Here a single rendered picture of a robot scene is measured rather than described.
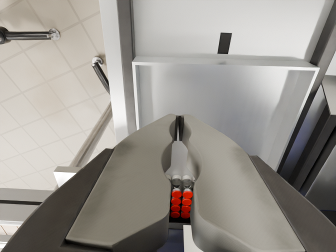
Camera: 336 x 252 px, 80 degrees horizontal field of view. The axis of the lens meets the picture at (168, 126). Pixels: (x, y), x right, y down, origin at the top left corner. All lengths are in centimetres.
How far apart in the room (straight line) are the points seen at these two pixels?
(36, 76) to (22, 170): 90
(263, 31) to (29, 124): 162
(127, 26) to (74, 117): 128
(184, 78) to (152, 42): 7
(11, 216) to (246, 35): 62
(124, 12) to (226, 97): 20
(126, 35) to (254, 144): 30
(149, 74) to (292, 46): 22
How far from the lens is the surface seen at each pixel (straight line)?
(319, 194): 59
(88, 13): 128
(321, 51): 37
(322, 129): 44
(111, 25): 33
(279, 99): 39
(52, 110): 159
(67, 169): 52
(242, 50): 34
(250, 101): 37
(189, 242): 38
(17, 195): 68
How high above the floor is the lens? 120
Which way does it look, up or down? 58 degrees down
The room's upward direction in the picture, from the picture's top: 177 degrees counter-clockwise
